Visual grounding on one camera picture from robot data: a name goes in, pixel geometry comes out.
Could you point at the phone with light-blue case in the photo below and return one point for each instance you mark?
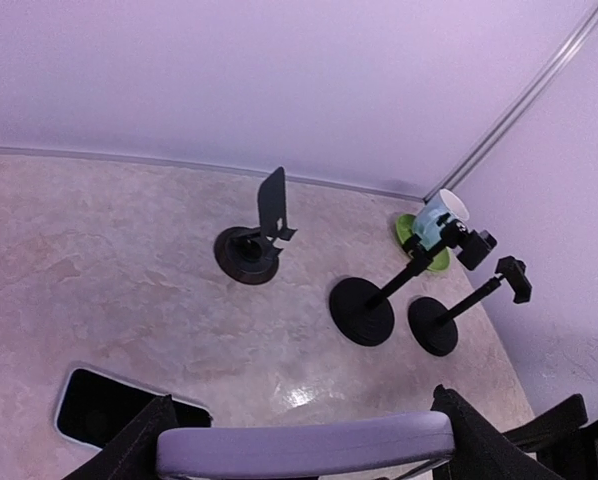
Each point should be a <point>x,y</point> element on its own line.
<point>94,406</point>

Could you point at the white blue mug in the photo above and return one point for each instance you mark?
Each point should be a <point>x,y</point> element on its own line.
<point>444,207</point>

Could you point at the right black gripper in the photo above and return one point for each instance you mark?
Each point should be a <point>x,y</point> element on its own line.
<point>563,439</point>

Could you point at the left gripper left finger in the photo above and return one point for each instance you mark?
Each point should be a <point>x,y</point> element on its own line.
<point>132,453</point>

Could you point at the black clamp stand right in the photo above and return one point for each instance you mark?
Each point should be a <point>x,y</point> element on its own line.
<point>433,324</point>

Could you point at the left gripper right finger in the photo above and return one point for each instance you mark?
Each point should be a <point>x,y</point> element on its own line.
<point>481,451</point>

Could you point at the phone with lilac case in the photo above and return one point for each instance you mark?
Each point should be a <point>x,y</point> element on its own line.
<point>287,452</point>

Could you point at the black clamp phone stand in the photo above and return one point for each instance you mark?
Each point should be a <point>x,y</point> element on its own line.
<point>362,311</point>

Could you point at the right aluminium frame post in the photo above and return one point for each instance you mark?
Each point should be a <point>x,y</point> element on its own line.
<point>529,95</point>

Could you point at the rear folding phone stand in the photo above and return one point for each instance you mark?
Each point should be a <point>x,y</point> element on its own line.
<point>249,255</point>

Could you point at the green saucer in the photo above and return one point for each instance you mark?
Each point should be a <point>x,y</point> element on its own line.
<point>403,232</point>

